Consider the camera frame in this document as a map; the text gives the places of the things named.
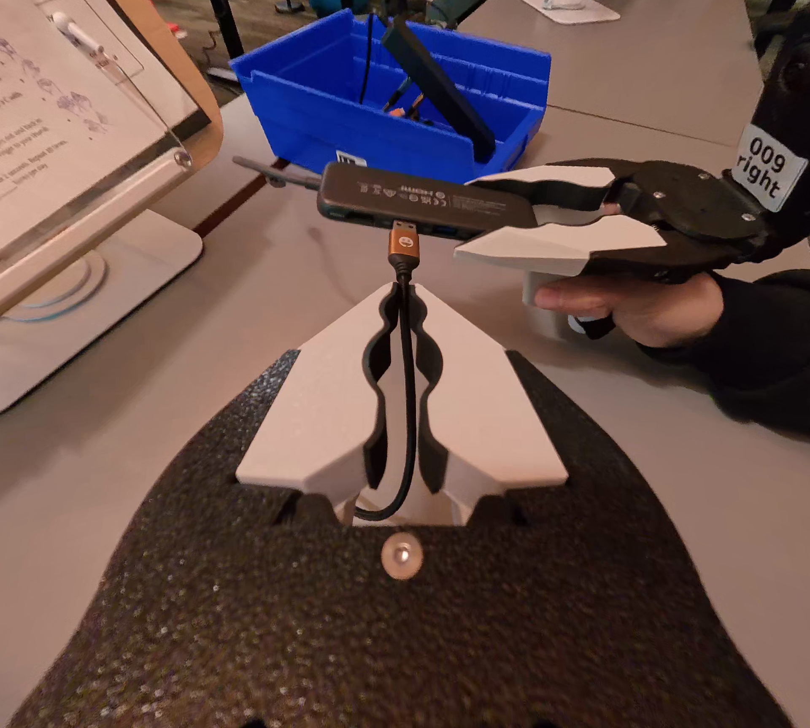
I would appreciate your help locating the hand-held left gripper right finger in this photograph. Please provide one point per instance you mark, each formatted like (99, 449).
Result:
(500, 424)

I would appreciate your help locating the dark grey usb hub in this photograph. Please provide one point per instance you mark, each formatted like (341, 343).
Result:
(392, 190)

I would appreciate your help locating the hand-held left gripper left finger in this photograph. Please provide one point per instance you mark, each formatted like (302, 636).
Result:
(304, 424)

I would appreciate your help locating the laminated exercise sheet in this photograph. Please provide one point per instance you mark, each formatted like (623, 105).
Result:
(50, 108)

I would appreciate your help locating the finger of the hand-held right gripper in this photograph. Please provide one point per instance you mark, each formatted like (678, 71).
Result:
(557, 177)
(557, 247)

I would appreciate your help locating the person's right hand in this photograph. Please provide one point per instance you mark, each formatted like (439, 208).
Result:
(658, 310)

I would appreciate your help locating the blue plastic bin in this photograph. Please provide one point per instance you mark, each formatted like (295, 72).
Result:
(304, 101)

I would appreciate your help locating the person's right forearm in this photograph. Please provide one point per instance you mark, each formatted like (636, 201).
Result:
(759, 348)

